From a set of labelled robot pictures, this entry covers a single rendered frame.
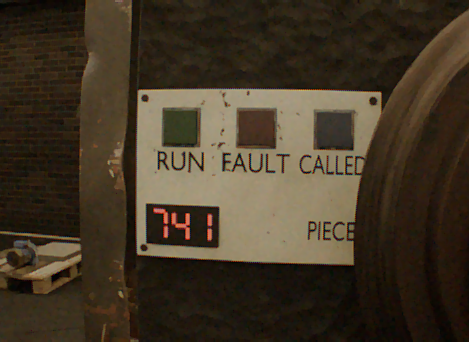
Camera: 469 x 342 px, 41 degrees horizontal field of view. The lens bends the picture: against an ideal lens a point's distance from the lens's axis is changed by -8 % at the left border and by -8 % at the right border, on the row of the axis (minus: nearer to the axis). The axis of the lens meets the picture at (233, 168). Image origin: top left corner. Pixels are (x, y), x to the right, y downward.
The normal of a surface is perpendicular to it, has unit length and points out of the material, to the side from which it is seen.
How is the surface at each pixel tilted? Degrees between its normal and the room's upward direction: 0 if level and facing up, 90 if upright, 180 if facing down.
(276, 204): 90
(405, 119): 90
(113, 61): 90
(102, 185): 90
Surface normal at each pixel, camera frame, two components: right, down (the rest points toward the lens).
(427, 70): -0.19, 0.05
